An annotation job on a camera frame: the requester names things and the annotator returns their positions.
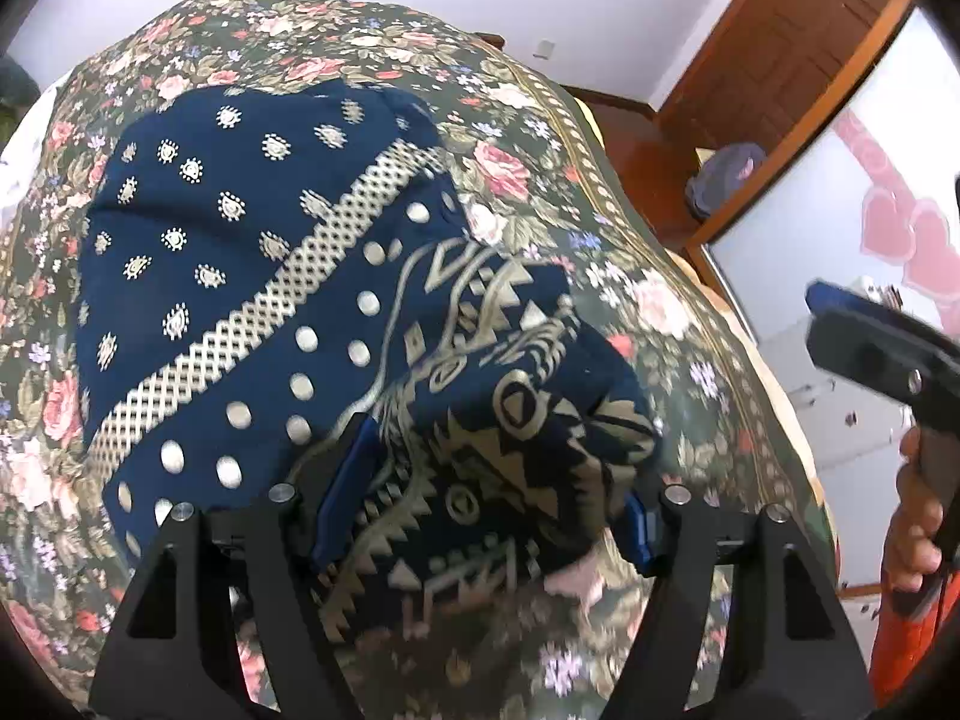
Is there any white pillow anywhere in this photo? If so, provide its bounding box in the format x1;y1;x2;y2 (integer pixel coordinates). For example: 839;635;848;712
0;85;57;232

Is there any grey plush pillow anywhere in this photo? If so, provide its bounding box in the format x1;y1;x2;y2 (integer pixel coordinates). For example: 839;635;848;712
0;54;41;114

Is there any orange sleeve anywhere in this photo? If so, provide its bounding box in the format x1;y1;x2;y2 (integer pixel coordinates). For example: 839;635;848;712
869;574;958;707

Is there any brown wooden door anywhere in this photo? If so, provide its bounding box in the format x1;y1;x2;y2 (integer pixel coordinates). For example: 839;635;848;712
561;0;921;249

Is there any floral dark green bedspread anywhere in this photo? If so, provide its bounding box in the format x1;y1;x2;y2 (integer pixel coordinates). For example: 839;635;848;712
2;0;838;704

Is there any navy patterned sarong cloth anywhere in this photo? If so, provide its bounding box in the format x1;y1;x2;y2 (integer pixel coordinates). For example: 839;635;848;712
76;82;659;644

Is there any white cabinet with hearts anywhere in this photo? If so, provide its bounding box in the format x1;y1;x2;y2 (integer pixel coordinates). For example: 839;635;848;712
708;10;958;652

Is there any grey purple bag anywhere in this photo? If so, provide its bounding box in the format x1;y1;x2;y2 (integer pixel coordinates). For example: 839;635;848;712
685;142;766;221

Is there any right human hand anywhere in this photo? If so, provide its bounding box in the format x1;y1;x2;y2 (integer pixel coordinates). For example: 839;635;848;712
882;426;944;592

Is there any white wall socket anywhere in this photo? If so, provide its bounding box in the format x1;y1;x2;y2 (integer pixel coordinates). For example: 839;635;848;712
532;41;555;60

